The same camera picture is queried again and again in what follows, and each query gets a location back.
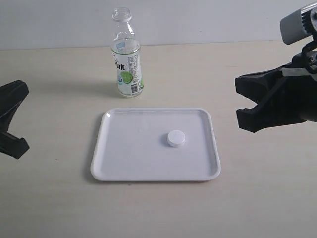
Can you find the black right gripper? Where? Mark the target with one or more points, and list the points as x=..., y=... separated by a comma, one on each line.
x=290, y=90

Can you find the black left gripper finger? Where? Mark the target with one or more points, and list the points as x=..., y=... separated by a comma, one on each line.
x=11, y=96
x=12, y=145

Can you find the white bottle cap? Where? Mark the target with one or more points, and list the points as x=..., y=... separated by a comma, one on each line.
x=176, y=138

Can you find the clear Gatorade plastic bottle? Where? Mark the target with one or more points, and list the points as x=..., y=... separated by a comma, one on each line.
x=125, y=49

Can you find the white plastic tray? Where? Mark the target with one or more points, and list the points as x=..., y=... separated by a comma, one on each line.
x=132, y=146

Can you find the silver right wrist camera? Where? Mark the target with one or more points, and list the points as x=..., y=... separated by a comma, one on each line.
x=300, y=24

